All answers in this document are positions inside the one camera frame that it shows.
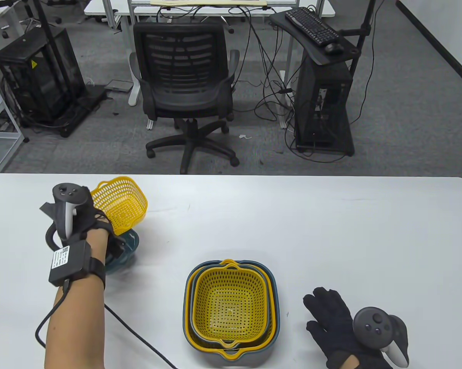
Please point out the medium blue basin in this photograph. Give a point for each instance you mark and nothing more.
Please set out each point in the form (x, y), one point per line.
(270, 303)

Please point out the black computer tower cart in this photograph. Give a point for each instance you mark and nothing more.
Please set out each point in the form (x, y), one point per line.
(323, 103)

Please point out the small blue basin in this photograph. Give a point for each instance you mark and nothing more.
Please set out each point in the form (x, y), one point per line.
(119, 267)

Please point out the black keyboard tray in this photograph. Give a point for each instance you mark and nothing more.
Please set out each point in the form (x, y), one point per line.
(319, 54)

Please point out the white office desk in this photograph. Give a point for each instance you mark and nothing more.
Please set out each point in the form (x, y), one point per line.
(100, 7)

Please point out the white metal rack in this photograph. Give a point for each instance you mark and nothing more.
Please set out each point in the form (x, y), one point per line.
(0, 134)

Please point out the black computer mouse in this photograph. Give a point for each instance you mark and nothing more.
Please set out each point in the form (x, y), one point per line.
(334, 48)

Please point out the black stand pole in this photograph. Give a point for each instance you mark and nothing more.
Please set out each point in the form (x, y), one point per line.
(55, 50)
(363, 30)

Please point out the person's right hand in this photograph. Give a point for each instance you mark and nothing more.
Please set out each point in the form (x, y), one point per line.
(332, 323)

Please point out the medium yellow drain basket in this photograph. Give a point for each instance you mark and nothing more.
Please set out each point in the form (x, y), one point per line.
(229, 303)

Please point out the black equipment cabinet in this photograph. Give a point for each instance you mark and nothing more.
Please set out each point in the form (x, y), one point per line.
(38, 73)

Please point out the person's left hand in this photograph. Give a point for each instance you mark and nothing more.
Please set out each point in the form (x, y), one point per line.
(88, 219)

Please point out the black keyboard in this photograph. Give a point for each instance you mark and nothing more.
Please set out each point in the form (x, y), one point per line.
(311, 25)

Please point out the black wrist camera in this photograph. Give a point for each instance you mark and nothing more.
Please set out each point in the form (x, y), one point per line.
(116, 250)

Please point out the large blue basin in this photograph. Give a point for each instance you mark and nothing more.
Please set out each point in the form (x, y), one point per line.
(230, 357)

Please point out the small yellow drain basket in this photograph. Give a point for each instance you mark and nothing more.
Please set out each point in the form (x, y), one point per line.
(127, 203)

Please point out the black mesh office chair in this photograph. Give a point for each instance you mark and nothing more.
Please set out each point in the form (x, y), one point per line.
(184, 88)

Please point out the black labelled sensor box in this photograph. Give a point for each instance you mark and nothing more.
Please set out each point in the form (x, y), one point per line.
(71, 265)

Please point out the grey white left hand controller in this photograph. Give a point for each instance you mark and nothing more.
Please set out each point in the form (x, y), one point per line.
(67, 192)

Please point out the person's left forearm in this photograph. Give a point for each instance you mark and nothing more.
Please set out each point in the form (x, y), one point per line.
(77, 326)

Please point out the grey white right hand controller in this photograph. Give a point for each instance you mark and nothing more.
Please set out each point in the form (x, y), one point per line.
(373, 324)

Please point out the large yellow drain basket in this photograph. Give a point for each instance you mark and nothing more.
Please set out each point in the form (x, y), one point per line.
(204, 344)

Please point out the grey flat floor device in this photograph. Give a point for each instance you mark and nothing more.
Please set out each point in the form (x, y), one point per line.
(118, 85)

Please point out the grey white hand controller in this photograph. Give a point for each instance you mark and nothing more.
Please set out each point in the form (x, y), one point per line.
(373, 324)
(67, 192)

